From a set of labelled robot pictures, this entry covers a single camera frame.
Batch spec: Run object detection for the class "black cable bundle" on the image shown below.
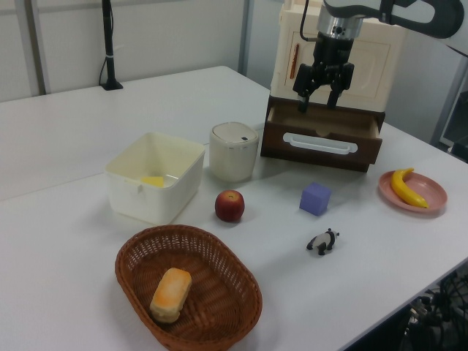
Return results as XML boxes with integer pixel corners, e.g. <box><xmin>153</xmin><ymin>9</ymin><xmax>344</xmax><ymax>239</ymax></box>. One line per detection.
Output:
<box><xmin>401</xmin><ymin>269</ymin><xmax>468</xmax><ymax>351</ymax></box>

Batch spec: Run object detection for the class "white plastic storage box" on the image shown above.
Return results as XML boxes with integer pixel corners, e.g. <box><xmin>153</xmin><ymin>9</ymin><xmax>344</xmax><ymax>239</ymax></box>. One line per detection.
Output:
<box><xmin>104</xmin><ymin>132</ymin><xmax>206</xmax><ymax>226</ymax></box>

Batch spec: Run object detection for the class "yellow toy banana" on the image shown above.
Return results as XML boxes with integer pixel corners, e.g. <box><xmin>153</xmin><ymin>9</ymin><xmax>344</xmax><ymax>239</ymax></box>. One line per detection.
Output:
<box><xmin>390</xmin><ymin>167</ymin><xmax>429</xmax><ymax>210</ymax></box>

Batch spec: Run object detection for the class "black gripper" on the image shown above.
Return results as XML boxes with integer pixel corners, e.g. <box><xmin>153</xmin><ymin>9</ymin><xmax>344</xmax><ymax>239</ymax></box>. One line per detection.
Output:
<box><xmin>292</xmin><ymin>31</ymin><xmax>356</xmax><ymax>113</ymax></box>

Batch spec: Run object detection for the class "cream toy cabinet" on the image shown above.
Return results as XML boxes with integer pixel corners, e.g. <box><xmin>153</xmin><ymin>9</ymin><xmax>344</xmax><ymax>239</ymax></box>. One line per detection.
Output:
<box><xmin>269</xmin><ymin>0</ymin><xmax>407</xmax><ymax>113</ymax></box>

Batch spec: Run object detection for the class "pink plate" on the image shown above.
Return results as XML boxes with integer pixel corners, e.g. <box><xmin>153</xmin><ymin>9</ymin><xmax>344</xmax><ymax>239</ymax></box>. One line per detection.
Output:
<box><xmin>377</xmin><ymin>170</ymin><xmax>449</xmax><ymax>218</ymax></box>

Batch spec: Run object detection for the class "purple foam cube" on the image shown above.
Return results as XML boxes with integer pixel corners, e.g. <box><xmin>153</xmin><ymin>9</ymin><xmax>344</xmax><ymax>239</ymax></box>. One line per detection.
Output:
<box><xmin>298</xmin><ymin>181</ymin><xmax>333</xmax><ymax>217</ymax></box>

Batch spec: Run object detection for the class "toy bread loaf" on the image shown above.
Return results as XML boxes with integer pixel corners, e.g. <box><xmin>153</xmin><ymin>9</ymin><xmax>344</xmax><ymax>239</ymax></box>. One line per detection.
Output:
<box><xmin>148</xmin><ymin>267</ymin><xmax>193</xmax><ymax>325</ymax></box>

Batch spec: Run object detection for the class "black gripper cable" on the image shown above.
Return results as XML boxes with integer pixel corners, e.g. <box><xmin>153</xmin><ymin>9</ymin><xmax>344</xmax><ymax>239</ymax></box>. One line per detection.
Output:
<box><xmin>299</xmin><ymin>0</ymin><xmax>322</xmax><ymax>42</ymax></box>

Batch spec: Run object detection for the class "black camera stand pole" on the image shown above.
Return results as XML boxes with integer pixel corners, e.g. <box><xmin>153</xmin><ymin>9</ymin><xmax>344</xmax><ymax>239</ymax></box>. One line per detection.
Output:
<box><xmin>98</xmin><ymin>0</ymin><xmax>124</xmax><ymax>91</ymax></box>

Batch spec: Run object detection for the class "red toy apple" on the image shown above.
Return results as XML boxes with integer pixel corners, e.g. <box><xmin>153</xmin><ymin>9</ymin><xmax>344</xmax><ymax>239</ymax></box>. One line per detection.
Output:
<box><xmin>214</xmin><ymin>189</ymin><xmax>245</xmax><ymax>222</ymax></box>

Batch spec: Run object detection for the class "brown drawer with white handle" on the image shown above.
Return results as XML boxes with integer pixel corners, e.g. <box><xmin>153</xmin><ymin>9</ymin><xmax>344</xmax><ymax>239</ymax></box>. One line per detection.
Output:
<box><xmin>260</xmin><ymin>101</ymin><xmax>385</xmax><ymax>173</ymax></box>

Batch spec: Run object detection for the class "small cream trash can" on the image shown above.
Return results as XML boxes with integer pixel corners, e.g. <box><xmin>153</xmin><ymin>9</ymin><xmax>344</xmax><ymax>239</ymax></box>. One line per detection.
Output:
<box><xmin>208</xmin><ymin>121</ymin><xmax>260</xmax><ymax>183</ymax></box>

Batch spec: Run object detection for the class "orange cabinet door handle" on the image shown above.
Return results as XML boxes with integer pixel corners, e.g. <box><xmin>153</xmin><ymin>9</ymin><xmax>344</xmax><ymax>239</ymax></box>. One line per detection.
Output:
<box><xmin>289</xmin><ymin>43</ymin><xmax>301</xmax><ymax>80</ymax></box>

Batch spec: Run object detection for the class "black white panda toy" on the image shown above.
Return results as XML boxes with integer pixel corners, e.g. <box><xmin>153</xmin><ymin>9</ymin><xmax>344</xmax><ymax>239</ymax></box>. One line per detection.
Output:
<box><xmin>306</xmin><ymin>227</ymin><xmax>341</xmax><ymax>257</ymax></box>

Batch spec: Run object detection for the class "grey metal equipment frame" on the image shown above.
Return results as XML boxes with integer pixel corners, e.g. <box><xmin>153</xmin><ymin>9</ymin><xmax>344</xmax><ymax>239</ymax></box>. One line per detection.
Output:
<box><xmin>429</xmin><ymin>54</ymin><xmax>468</xmax><ymax>164</ymax></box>

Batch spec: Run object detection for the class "brown wicker basket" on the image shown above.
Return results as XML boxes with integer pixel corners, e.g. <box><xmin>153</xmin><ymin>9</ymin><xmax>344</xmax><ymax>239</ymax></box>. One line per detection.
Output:
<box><xmin>115</xmin><ymin>224</ymin><xmax>264</xmax><ymax>351</ymax></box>

